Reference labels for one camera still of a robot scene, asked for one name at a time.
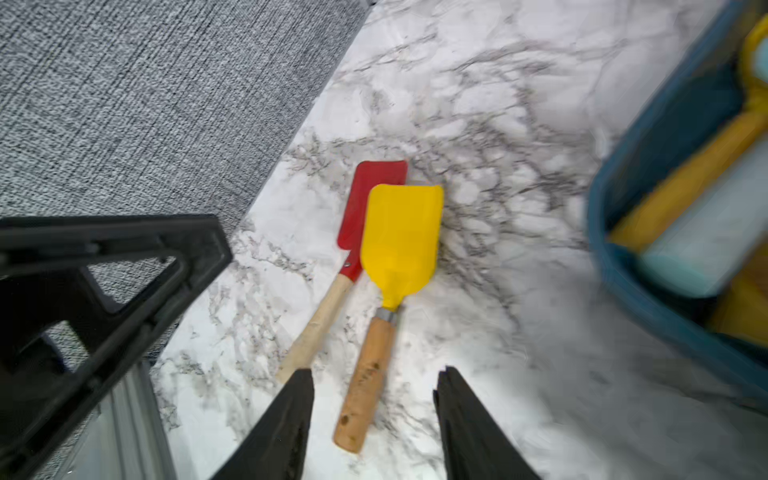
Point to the teal plastic storage box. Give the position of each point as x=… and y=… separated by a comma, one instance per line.
x=727, y=332

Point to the yellow handled tool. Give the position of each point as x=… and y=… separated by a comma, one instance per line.
x=637, y=230

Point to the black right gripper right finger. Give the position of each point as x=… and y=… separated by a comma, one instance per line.
x=474, y=445

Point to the red shovel wooden handle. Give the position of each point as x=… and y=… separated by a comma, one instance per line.
x=367, y=175

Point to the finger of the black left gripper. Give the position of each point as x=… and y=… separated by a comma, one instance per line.
x=64, y=343

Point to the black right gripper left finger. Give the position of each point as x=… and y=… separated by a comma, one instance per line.
x=276, y=446

